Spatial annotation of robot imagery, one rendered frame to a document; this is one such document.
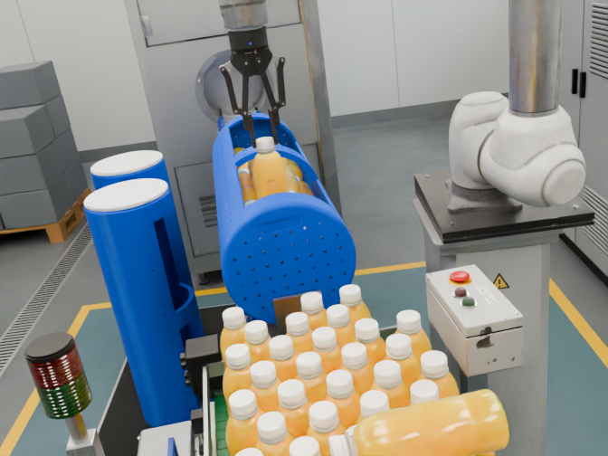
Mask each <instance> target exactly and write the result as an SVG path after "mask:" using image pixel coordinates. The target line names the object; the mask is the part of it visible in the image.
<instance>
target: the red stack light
mask: <svg viewBox="0 0 608 456"><path fill-rule="evenodd" d="M25 360H26V359H25ZM26 363H27V365H28V368H29V370H30V373H31V376H32V378H33V382H34V384H35V385H36V386H37V387H39V388H42V389H53V388H57V387H60V386H63V385H66V384H68V383H69V382H71V381H73V380H74V379H75V378H76V377H78V375H79V374H80V373H81V371H82V368H83V365H82V362H81V358H80V355H79V352H78V348H77V346H76V343H75V341H74V344H73V346H72V348H71V349H70V351H69V352H67V353H66V354H65V355H63V356H61V357H59V358H57V359H55V360H53V361H50V362H45V363H34V362H30V361H28V360H26Z"/></svg>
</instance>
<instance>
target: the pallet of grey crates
mask: <svg viewBox="0 0 608 456"><path fill-rule="evenodd" d="M90 194H91V190H90V188H89V187H88V183H87V180H86V176H85V174H84V170H83V167H82V163H81V159H80V157H79V153H78V150H77V147H76V143H75V140H74V136H73V134H72V130H71V123H70V119H69V116H68V112H67V109H66V106H65V103H64V99H63V96H62V94H61V89H60V85H59V82H58V79H57V76H56V72H55V69H54V66H53V63H52V61H44V62H32V63H26V64H18V65H12V66H5V67H3V68H0V242H1V241H2V240H3V239H4V238H5V237H6V235H7V234H9V233H17V232H24V231H31V230H38V229H44V228H45V229H46V232H47V234H48V237H49V240H50V243H57V242H64V241H65V240H66V239H67V237H68V236H69V235H70V233H71V232H72V231H73V229H74V228H75V227H76V225H77V224H78V223H79V222H80V220H81V219H82V217H83V216H84V215H85V212H84V200H85V199H86V197H87V196H88V195H90Z"/></svg>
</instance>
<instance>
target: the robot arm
mask: <svg viewBox="0 0 608 456"><path fill-rule="evenodd" d="M219 6H220V10H221V16H222V17H223V22H224V28H225V29H231V31H229V32H228V36H229V41H230V46H231V52H232V55H231V58H230V61H229V62H227V63H226V64H225V65H221V66H220V72H221V73H222V75H223V76H224V78H225V81H226V86H227V90H228V93H229V97H230V102H231V105H232V109H233V114H238V115H241V116H242V121H243V126H244V129H245V131H249V130H250V133H251V139H252V147H253V148H256V140H255V135H254V128H253V122H252V114H251V112H248V94H249V77H251V76H253V75H260V76H261V80H262V83H263V86H264V89H265V91H266V94H267V97H268V99H269V102H270V105H271V109H268V111H269V117H270V123H271V133H272V137H273V140H274V144H275V145H277V144H279V143H278V138H277V132H276V126H279V125H280V116H279V109H280V108H281V107H284V106H286V97H285V86H284V75H283V67H284V64H285V58H284V57H283V56H277V55H274V54H272V52H271V50H270V48H269V44H268V38H267V32H266V26H263V24H266V23H268V21H269V19H268V13H267V6H266V1H265V0H219ZM563 7H564V0H509V83H508V99H507V98H506V97H504V96H502V95H501V94H500V93H498V92H496V91H482V92H476V93H471V94H469V95H466V96H465V97H463V98H462V99H461V101H460V102H459V103H458V104H457V106H456V107H455V110H454V111H453V114H452V116H451V123H450V128H449V159H450V168H451V179H449V180H447V181H446V182H445V187H446V188H447V189H448V191H449V204H448V206H447V212H448V213H449V214H461V213H471V212H489V211H520V210H522V209H523V204H528V205H533V206H537V207H548V206H553V205H560V204H565V203H567V202H569V201H571V200H572V199H573V198H575V197H576V196H577V195H578V194H579V192H580V191H581V189H582V187H583V185H584V181H585V178H586V165H585V161H584V156H583V153H582V152H581V150H580V149H579V148H577V144H576V140H575V135H574V131H573V128H572V124H571V118H570V116H569V115H568V114H567V113H566V111H565V110H564V109H563V108H562V107H561V106H559V105H558V101H559V82H560V62H561V44H562V25H563ZM271 60H273V64H274V66H276V74H277V84H278V94H279V101H277V102H276V100H275V98H274V95H273V92H272V90H271V86H270V83H269V80H268V77H267V74H266V70H267V68H268V66H269V64H270V62H271ZM232 66H233V67H234V68H235V69H236V70H237V71H238V72H239V73H240V74H241V75H242V107H241V108H238V106H237V101H236V98H235V94H234V89H233V83H232V79H231V76H230V74H231V73H232Z"/></svg>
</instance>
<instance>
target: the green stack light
mask: <svg viewBox="0 0 608 456"><path fill-rule="evenodd" d="M35 388H36V390H37V393H38V395H39V398H40V400H41V403H42V406H43V409H44V412H45V414H46V416H47V417H49V418H52V419H56V420H60V419H66V418H70V417H72V416H74V415H76V414H78V413H80V412H82V411H83V410H85V409H86V408H87V407H88V406H89V404H90V402H91V400H92V393H91V390H90V386H89V382H88V379H87V376H86V374H85V371H84V368H82V371H81V373H80V374H79V375H78V377H76V378H75V379H74V380H73V381H71V382H69V383H68V384H66V385H63V386H60V387H57V388H53V389H42V388H39V387H37V386H35Z"/></svg>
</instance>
